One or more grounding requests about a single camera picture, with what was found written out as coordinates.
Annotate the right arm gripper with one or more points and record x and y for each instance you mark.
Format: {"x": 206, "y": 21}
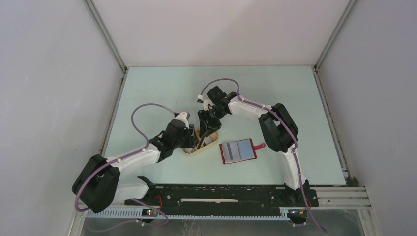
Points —
{"x": 204, "y": 129}

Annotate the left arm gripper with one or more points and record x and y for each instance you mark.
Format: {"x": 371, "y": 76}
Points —
{"x": 192, "y": 139}

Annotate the silver card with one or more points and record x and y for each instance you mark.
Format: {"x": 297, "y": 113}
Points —
{"x": 231, "y": 152}

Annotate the red leather card holder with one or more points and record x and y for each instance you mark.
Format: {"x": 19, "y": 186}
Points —
{"x": 247, "y": 150}

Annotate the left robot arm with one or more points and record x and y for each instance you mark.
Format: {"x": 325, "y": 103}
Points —
{"x": 104, "y": 181}

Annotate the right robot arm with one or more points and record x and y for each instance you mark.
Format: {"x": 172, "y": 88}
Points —
{"x": 277, "y": 126}

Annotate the beige oval plastic tray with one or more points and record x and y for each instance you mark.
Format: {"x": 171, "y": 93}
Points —
{"x": 208, "y": 142}

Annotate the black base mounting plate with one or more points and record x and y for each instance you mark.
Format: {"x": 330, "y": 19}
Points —
{"x": 227, "y": 200}

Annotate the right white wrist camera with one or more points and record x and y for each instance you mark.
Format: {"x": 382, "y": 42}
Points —
{"x": 206, "y": 103}

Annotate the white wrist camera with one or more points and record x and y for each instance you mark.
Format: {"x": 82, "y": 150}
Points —
{"x": 206, "y": 103}
{"x": 183, "y": 117}

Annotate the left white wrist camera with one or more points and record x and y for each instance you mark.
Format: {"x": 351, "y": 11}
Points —
{"x": 183, "y": 117}

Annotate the aluminium frame rail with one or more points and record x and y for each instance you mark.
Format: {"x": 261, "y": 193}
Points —
{"x": 342, "y": 198}

